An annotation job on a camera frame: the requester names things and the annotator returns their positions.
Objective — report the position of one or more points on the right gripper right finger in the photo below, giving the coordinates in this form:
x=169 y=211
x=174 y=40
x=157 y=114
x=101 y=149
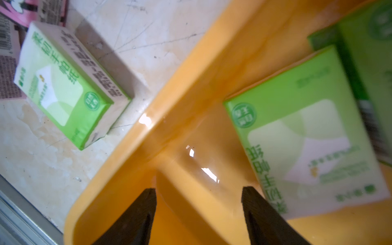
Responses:
x=264 y=224

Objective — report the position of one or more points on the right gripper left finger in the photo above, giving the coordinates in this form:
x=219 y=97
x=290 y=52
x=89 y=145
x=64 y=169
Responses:
x=134 y=226

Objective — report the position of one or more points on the green tissue pack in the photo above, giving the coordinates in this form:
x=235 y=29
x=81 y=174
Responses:
x=303 y=134
x=60 y=76
x=363 y=40

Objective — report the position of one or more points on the yellow plastic storage box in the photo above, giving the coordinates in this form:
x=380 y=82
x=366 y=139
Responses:
x=191 y=154

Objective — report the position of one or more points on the pink tissue pack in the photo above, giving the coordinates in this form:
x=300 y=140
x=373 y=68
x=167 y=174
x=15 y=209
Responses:
x=24 y=12
x=10 y=51

